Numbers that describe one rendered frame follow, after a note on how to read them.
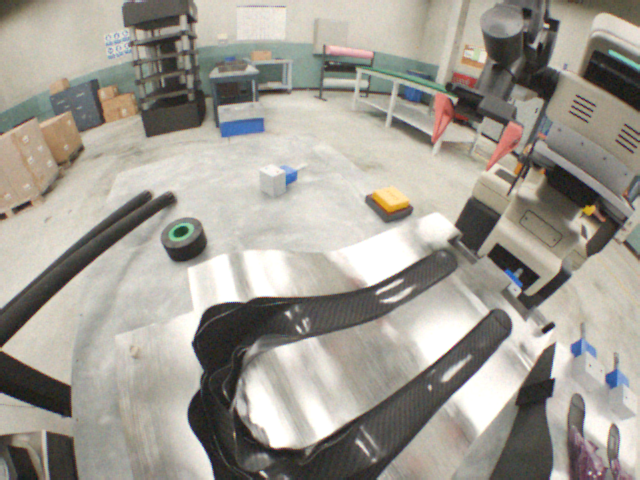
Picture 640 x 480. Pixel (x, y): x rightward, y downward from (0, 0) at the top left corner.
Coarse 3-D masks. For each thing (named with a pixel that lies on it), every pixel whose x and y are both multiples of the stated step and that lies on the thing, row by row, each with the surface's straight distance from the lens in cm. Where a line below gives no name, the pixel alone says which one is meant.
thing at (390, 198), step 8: (376, 192) 52; (384, 192) 52; (392, 192) 53; (400, 192) 54; (376, 200) 52; (384, 200) 50; (392, 200) 50; (400, 200) 51; (408, 200) 52; (392, 208) 50; (400, 208) 52
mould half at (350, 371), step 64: (256, 256) 23; (320, 256) 27; (384, 256) 31; (192, 320) 29; (384, 320) 25; (448, 320) 29; (512, 320) 34; (128, 384) 30; (192, 384) 26; (256, 384) 17; (320, 384) 17; (384, 384) 21; (512, 384) 31; (128, 448) 29; (192, 448) 26; (448, 448) 24
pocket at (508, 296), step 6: (504, 288) 39; (504, 294) 40; (510, 294) 39; (510, 300) 40; (516, 300) 40; (516, 306) 40; (522, 306) 40; (516, 312) 40; (522, 312) 40; (528, 312) 40; (522, 318) 40
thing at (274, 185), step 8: (264, 168) 53; (272, 168) 53; (280, 168) 56; (288, 168) 56; (296, 168) 58; (304, 168) 59; (264, 176) 52; (272, 176) 50; (280, 176) 51; (288, 176) 54; (296, 176) 56; (264, 184) 54; (272, 184) 51; (280, 184) 52; (272, 192) 52; (280, 192) 53
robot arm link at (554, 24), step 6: (546, 0) 62; (546, 6) 62; (546, 12) 61; (546, 18) 61; (552, 18) 62; (552, 24) 62; (558, 24) 62; (552, 30) 61; (558, 30) 65; (552, 36) 60; (546, 42) 59; (552, 42) 59; (546, 48) 59; (552, 48) 62; (546, 54) 60; (552, 54) 66; (540, 60) 61; (546, 60) 60
